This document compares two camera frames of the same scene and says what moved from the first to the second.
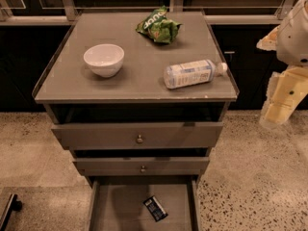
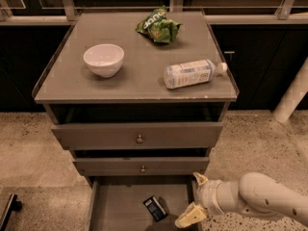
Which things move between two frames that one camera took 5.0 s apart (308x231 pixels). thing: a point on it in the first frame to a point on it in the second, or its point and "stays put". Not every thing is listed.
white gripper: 293,38 to 208,193
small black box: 155,208 stays put
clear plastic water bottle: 192,73 stays put
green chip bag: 156,25 stays put
